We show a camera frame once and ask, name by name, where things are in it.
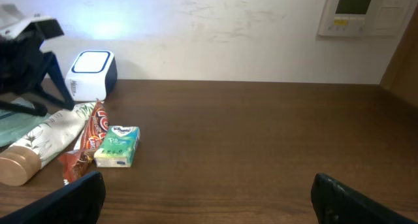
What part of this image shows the teal packet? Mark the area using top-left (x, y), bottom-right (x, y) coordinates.
top-left (0, 110), bottom-right (50, 147)

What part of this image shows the green tissue pack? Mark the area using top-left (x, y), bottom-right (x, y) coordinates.
top-left (94, 125), bottom-right (140, 168)

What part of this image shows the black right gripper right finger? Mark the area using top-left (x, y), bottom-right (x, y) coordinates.
top-left (311, 173), bottom-right (417, 224)

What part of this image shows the white wall control panel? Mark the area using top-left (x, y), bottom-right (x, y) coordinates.
top-left (318, 0), bottom-right (416, 37)

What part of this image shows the white barcode scanner box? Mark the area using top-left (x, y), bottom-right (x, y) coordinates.
top-left (65, 50), bottom-right (118, 102)

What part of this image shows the cream tube with gold cap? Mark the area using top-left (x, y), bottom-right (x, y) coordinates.
top-left (1, 102), bottom-right (96, 186)

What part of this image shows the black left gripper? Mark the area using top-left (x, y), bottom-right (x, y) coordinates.
top-left (1, 4), bottom-right (74, 116)

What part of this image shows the red orange snack wrapper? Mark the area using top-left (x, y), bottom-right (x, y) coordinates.
top-left (58, 101), bottom-right (109, 185)

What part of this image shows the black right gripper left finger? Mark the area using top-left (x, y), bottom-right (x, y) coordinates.
top-left (1, 171), bottom-right (106, 224)

